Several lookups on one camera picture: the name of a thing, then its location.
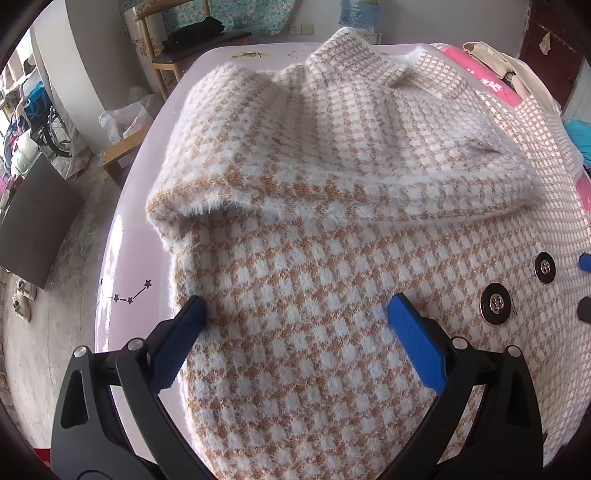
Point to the small cloth on door hook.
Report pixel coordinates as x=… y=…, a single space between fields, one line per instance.
x=545 y=44

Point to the black clothing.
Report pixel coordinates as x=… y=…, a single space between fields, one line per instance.
x=194 y=32

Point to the wooden chair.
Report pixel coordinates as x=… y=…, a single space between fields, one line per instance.
x=184 y=55

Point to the beige shoe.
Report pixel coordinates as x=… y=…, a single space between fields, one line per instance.
x=27 y=290
x=22 y=310

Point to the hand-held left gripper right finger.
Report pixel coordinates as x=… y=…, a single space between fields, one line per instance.
x=418 y=341

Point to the dark red door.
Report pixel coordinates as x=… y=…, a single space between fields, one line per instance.
x=554 y=37

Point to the pink floral blanket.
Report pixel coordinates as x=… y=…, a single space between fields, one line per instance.
x=485 y=78

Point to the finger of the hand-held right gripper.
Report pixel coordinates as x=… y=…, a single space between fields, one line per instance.
x=585 y=262
x=585 y=309

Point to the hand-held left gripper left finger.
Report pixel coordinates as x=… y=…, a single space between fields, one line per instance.
x=180 y=341

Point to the wheelchair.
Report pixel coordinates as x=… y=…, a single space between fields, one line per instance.
x=51 y=124

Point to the clear plastic bag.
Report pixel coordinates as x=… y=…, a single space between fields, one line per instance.
x=124 y=115

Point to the beige clothes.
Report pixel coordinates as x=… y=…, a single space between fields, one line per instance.
x=512 y=64

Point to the white patterned box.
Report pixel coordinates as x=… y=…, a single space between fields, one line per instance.
x=138 y=50

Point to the dark board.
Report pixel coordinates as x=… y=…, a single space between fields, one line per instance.
x=37 y=221

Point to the teal floral hanging cloth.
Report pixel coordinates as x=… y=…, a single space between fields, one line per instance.
x=240 y=14

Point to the red box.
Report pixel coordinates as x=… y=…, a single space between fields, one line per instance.
x=44 y=457

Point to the beige white houndstooth coat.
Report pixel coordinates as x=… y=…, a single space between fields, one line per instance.
x=323 y=207

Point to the wall socket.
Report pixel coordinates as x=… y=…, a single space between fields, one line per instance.
x=301 y=29

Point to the blue water jug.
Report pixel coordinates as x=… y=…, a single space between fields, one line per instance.
x=358 y=14

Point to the small wooden stool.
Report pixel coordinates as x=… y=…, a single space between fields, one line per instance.
x=127 y=150

